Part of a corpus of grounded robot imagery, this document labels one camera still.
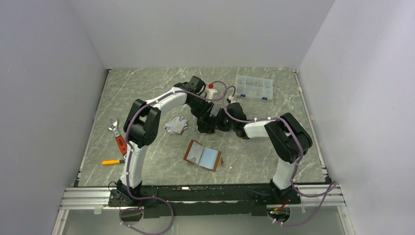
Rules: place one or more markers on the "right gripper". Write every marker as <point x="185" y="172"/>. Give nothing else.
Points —
<point x="220" y="114"/>

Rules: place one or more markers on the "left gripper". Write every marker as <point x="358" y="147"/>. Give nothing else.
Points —
<point x="204" y="114"/>

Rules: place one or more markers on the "single silver VIP card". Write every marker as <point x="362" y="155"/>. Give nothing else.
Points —
<point x="195" y="153"/>

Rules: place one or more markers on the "brown leather card holder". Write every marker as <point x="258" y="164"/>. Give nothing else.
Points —
<point x="209" y="160"/>

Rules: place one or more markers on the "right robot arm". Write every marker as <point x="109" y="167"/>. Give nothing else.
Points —
<point x="289" y="139"/>

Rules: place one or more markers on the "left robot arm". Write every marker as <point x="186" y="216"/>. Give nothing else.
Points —
<point x="142" y="125"/>

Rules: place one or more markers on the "clear plastic organizer box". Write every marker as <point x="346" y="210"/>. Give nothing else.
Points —
<point x="254" y="88"/>

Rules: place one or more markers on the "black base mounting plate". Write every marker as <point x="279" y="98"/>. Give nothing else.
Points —
<point x="217" y="199"/>

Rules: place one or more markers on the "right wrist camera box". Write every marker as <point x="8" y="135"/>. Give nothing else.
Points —
<point x="231" y="99"/>

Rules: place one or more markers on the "red handled adjustable wrench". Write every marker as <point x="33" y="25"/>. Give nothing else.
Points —
<point x="113" y="127"/>

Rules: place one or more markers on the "yellow handled screwdriver left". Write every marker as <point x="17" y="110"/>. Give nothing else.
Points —
<point x="113" y="162"/>

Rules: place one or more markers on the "aluminium rail frame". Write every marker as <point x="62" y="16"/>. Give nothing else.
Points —
<point x="97" y="199"/>

